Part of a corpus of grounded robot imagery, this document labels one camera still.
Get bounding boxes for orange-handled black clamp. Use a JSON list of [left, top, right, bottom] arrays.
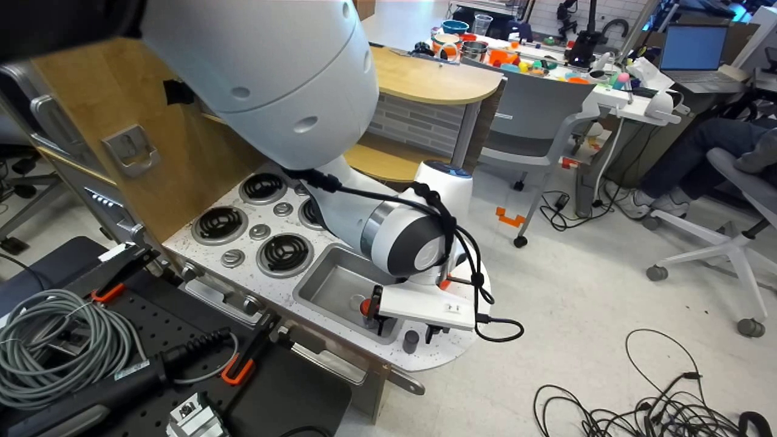
[[86, 240, 165, 309], [217, 311, 282, 389]]

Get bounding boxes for grey coiled cable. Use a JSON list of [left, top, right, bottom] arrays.
[[0, 287, 153, 412]]

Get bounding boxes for black cylindrical handle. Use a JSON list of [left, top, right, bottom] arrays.
[[0, 358, 171, 437]]

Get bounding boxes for grey toy sink basin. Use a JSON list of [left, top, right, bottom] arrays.
[[290, 242, 408, 349]]

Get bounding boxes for silver metal block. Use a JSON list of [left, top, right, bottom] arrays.
[[165, 391, 226, 437]]

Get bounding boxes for black perforated board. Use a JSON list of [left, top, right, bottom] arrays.
[[0, 233, 358, 437]]

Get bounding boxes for open laptop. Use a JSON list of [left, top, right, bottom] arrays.
[[654, 19, 732, 95]]

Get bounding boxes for cluttered work table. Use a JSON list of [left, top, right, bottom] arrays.
[[403, 10, 682, 124]]

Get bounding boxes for black coil stove burner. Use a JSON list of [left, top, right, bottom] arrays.
[[255, 233, 316, 278], [238, 169, 289, 207], [188, 203, 246, 248], [295, 196, 328, 230]]

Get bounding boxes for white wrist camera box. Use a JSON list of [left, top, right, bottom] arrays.
[[375, 283, 481, 333]]

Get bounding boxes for grey chair with white frame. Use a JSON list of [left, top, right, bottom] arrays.
[[475, 71, 628, 250]]

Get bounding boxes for square metal plate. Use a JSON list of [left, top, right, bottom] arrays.
[[101, 122, 160, 180]]

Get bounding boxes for seated person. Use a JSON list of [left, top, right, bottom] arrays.
[[637, 112, 777, 221]]

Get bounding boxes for orange floor object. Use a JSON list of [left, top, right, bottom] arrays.
[[493, 207, 529, 230]]

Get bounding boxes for tangled black floor cables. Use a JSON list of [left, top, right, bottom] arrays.
[[529, 324, 777, 437]]

